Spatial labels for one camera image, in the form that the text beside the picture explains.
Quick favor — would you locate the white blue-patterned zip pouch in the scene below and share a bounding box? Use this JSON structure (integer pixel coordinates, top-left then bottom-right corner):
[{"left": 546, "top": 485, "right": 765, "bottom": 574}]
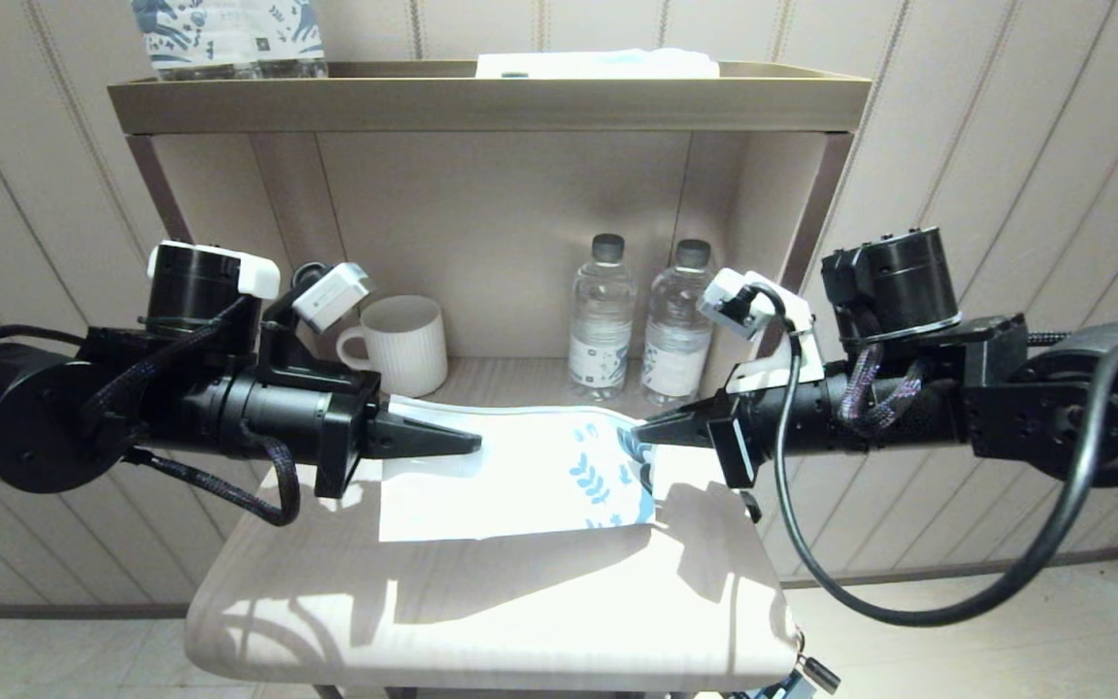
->
[{"left": 379, "top": 393, "right": 659, "bottom": 543}]

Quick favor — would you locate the patterned bag on shelf top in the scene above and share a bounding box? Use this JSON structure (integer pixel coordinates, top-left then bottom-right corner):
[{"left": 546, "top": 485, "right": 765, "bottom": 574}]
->
[{"left": 132, "top": 0, "right": 259, "bottom": 82}]

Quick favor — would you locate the white ribbed mug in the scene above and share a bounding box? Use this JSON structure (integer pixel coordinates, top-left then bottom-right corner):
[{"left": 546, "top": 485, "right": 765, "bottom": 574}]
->
[{"left": 336, "top": 295, "right": 450, "bottom": 397}]

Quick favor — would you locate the clear plastic water bottle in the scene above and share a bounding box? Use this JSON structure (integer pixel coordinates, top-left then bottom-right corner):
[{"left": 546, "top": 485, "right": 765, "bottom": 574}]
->
[
  {"left": 641, "top": 239, "right": 723, "bottom": 409},
  {"left": 569, "top": 233, "right": 639, "bottom": 402}
]

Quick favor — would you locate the beige wooden shelf cabinet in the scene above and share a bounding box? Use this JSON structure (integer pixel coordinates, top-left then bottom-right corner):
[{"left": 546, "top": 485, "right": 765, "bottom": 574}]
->
[{"left": 127, "top": 131, "right": 856, "bottom": 467}]

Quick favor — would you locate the brown metal tray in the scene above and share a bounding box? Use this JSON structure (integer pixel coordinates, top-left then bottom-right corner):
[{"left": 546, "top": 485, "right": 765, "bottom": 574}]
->
[{"left": 108, "top": 61, "right": 872, "bottom": 137}]

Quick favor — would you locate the white blue flat packet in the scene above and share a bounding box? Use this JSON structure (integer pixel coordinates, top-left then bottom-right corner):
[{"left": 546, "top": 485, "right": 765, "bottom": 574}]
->
[{"left": 475, "top": 49, "right": 721, "bottom": 81}]

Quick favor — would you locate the blue patterned label bottle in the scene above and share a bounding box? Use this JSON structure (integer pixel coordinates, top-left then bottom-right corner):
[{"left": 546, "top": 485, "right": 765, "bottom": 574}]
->
[{"left": 250, "top": 0, "right": 329, "bottom": 81}]

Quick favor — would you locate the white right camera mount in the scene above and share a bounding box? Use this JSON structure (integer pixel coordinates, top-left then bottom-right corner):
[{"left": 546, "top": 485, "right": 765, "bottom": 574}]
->
[{"left": 726, "top": 282, "right": 825, "bottom": 395}]

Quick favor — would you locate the black left camera bracket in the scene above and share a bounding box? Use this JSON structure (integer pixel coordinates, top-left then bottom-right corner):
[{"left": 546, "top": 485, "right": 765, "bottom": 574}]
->
[{"left": 258, "top": 291, "right": 366, "bottom": 394}]

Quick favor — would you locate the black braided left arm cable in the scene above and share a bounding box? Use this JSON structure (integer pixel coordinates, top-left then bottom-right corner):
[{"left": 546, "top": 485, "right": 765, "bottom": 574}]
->
[{"left": 83, "top": 318, "right": 302, "bottom": 527}]

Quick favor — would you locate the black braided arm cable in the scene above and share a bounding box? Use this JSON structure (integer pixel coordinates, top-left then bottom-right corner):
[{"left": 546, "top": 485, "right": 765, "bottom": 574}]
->
[
  {"left": 838, "top": 330, "right": 1072, "bottom": 434},
  {"left": 83, "top": 318, "right": 302, "bottom": 527}
]

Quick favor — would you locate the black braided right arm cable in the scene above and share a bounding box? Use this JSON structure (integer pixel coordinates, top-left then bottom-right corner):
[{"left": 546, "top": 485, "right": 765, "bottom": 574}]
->
[{"left": 838, "top": 330, "right": 1072, "bottom": 434}]

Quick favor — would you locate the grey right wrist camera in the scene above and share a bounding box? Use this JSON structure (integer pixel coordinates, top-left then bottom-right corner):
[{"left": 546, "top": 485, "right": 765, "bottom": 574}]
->
[{"left": 698, "top": 268, "right": 778, "bottom": 341}]

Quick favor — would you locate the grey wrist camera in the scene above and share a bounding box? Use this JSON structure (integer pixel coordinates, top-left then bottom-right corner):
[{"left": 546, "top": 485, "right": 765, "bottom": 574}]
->
[
  {"left": 698, "top": 268, "right": 778, "bottom": 341},
  {"left": 292, "top": 262, "right": 373, "bottom": 333}
]

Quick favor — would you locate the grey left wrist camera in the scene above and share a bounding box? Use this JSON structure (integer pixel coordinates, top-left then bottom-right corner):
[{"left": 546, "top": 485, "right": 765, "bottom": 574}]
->
[{"left": 292, "top": 262, "right": 373, "bottom": 333}]

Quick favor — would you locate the smooth black right camera cable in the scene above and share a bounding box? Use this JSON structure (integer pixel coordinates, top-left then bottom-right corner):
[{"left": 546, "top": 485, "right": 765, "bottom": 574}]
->
[{"left": 751, "top": 282, "right": 1118, "bottom": 627}]

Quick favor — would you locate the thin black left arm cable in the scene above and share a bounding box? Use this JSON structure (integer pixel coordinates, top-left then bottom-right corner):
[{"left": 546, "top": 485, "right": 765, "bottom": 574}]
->
[{"left": 0, "top": 325, "right": 86, "bottom": 352}]

